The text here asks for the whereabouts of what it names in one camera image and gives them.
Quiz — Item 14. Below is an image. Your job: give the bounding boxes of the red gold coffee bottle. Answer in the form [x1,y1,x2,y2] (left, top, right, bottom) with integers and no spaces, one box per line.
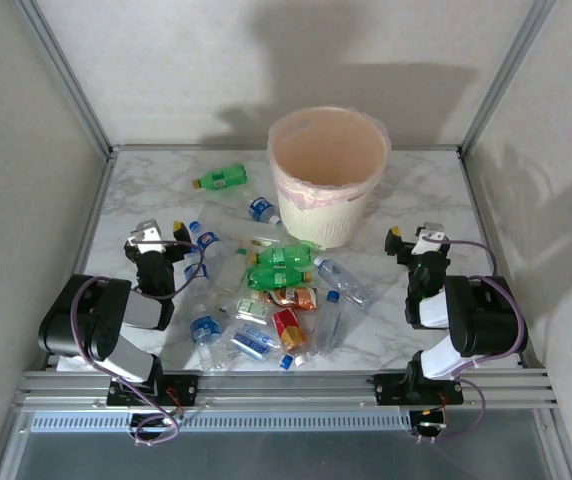
[271,307,313,369]

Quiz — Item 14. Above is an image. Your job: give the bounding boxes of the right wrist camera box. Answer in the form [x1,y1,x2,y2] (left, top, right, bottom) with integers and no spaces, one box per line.
[413,221,448,257]

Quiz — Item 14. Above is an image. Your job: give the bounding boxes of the clear bottle green-white label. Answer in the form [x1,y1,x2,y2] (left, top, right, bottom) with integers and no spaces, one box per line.
[221,296,270,322]

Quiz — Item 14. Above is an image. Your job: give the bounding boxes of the clear bottle white cap green band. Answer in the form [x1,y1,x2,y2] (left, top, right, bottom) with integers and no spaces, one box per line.
[214,242,251,299]

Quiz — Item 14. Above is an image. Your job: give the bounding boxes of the grey slotted cable duct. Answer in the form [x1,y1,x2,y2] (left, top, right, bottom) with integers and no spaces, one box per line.
[29,410,413,434]

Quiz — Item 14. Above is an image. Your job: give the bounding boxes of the aluminium table edge rail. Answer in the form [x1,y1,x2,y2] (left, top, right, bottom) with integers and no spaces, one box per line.
[457,149,542,374]
[40,149,120,374]

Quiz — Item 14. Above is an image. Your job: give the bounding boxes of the aluminium frame post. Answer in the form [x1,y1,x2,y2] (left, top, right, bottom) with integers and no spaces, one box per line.
[458,0,557,156]
[13,0,117,159]

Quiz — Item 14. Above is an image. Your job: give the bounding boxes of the aluminium frame leg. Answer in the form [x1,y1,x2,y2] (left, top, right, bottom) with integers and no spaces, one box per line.
[533,407,572,480]
[0,405,35,480]

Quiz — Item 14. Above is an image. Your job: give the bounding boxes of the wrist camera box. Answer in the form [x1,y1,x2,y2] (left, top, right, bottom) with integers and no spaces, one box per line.
[413,221,448,257]
[130,218,166,252]

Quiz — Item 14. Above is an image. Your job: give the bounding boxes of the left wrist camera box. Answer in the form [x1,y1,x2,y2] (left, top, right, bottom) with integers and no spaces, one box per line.
[130,218,166,252]

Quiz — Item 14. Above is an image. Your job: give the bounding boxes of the cream plastic waste bin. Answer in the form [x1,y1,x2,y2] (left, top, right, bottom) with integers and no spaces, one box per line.
[268,103,391,251]

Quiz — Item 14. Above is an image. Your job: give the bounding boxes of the green Sprite bottle yellow cap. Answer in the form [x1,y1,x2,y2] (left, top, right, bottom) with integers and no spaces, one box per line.
[244,264,315,292]
[248,239,323,270]
[190,163,249,193]

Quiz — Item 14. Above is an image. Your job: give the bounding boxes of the clear bottle red-blue oval logo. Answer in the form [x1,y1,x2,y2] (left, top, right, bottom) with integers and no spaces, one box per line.
[188,220,228,262]

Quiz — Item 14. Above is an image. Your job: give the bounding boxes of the clear bottle blue-white label blue cap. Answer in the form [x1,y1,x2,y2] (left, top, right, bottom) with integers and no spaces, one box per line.
[226,322,295,371]

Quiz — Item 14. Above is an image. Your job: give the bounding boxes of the bronze Nescafe coffee bottle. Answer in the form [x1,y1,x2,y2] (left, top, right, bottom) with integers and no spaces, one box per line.
[257,286,321,313]

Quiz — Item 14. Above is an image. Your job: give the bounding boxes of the clear bottle blue wrap label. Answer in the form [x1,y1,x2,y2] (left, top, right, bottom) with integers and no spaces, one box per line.
[189,313,228,372]
[183,247,213,304]

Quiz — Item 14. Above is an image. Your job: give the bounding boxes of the clear bottle blue label white cap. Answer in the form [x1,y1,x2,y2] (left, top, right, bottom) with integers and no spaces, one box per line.
[247,196,284,227]

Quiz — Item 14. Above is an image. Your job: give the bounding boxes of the pink plastic bin liner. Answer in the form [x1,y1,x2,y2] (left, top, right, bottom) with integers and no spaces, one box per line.
[267,103,392,207]

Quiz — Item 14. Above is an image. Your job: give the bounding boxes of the wide aluminium extrusion rail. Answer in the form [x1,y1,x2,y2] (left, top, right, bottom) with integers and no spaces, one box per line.
[13,368,561,412]

